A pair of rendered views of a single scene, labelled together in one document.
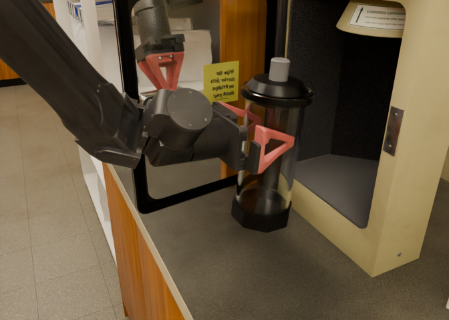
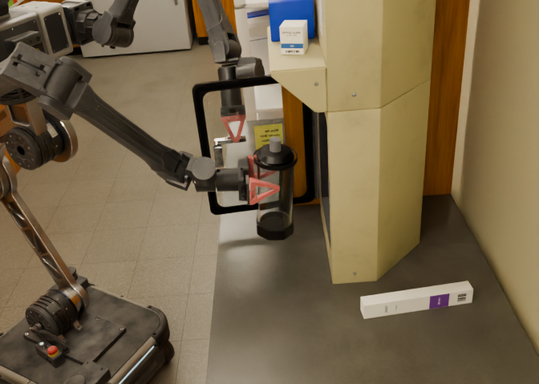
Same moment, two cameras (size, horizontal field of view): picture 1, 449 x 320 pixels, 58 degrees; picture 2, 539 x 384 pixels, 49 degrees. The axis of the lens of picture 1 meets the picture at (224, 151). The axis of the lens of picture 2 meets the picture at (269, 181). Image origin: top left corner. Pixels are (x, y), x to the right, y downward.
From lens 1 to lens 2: 0.98 m
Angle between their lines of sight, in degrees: 25
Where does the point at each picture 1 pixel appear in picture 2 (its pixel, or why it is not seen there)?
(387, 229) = (336, 253)
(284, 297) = (270, 280)
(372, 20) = not seen: hidden behind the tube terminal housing
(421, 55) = (332, 154)
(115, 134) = (172, 175)
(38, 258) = (201, 234)
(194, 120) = (203, 175)
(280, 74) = (273, 148)
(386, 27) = not seen: hidden behind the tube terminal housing
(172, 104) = (194, 165)
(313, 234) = (321, 251)
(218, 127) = (232, 175)
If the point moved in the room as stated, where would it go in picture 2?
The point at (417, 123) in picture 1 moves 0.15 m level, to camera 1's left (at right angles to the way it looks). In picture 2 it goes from (342, 192) to (281, 181)
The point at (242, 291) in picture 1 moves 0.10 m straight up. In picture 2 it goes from (249, 272) to (245, 241)
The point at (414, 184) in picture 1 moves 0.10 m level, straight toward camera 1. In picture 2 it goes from (353, 228) to (320, 245)
